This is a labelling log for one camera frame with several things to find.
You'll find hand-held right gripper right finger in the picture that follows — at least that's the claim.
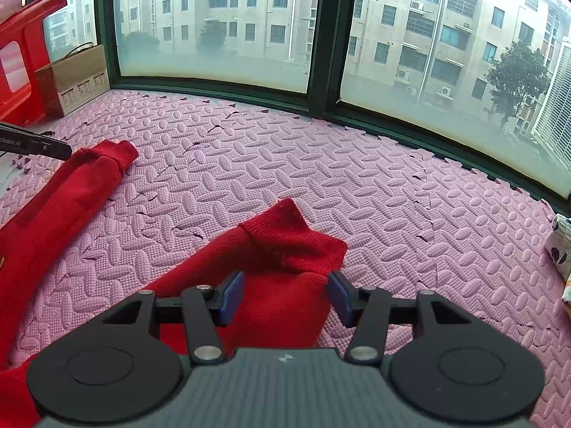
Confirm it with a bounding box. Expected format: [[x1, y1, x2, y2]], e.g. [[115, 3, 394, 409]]
[[327, 270, 474, 365]]

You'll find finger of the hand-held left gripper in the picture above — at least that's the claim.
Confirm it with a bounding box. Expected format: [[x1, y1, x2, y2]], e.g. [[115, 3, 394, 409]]
[[24, 136, 73, 161]]

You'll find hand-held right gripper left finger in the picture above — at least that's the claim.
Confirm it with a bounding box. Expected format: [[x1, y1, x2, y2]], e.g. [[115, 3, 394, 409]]
[[102, 270, 246, 365]]

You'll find red knit garment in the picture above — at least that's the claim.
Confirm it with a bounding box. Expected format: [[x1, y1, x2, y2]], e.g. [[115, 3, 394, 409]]
[[0, 139, 349, 428]]

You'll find red plastic stool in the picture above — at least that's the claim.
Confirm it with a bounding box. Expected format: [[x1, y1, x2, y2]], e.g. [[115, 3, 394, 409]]
[[0, 0, 69, 126]]

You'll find brown cardboard box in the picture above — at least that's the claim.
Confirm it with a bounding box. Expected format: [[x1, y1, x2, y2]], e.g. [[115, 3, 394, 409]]
[[35, 44, 110, 117]]

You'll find pink foam floor mat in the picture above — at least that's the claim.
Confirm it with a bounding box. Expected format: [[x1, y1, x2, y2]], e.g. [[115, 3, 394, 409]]
[[0, 89, 571, 428]]

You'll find white printed cloth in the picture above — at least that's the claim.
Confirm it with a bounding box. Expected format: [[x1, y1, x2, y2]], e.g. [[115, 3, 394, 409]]
[[543, 214, 571, 308]]

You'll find white louvred grille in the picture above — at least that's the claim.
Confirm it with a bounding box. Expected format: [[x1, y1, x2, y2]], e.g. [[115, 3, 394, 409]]
[[531, 36, 571, 163]]

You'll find dark green window frame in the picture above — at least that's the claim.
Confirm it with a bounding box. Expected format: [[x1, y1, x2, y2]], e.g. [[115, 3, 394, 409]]
[[24, 0, 571, 201]]

